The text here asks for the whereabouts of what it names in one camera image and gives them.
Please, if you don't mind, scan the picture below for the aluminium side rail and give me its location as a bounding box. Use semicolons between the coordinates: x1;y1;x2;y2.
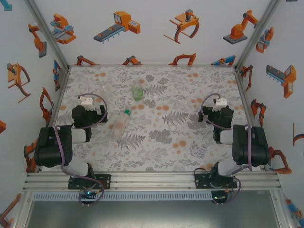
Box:
46;66;70;128
234;66;271;173

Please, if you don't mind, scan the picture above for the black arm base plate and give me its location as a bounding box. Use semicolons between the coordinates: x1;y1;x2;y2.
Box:
194;174;238;190
68;174;112;190

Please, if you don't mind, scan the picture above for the green label soda water bottle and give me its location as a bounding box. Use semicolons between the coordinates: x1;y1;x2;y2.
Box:
131;79;145;102

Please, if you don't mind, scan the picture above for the clear bottle green band label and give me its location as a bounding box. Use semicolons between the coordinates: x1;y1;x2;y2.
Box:
109;108;133;140

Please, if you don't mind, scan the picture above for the looped base cable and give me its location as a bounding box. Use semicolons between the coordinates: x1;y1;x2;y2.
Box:
210;177;242;208
77;181;105;210

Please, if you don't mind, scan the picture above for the grey metal panel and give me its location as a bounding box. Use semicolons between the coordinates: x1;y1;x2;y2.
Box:
22;200;285;228

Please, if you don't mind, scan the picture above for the floral patterned table mat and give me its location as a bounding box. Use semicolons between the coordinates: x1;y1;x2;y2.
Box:
51;66;264;173

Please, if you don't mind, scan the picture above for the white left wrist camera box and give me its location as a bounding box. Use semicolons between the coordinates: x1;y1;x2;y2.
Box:
79;95;96;112

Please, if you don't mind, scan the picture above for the grey slotted cable duct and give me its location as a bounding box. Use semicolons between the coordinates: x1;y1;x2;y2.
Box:
32;191;212;201

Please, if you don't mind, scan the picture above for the aluminium corner post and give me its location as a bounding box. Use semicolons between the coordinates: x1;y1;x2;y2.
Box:
234;0;283;69
23;0;70;71

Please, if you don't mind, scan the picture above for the thin aluminium rail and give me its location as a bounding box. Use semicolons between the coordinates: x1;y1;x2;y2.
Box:
68;63;236;68

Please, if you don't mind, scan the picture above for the wide aluminium base rail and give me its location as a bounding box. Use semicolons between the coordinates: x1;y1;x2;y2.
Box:
22;171;282;192

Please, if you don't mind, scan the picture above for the clear unlabelled plastic bottle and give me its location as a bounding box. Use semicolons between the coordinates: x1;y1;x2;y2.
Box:
101;83;114;100

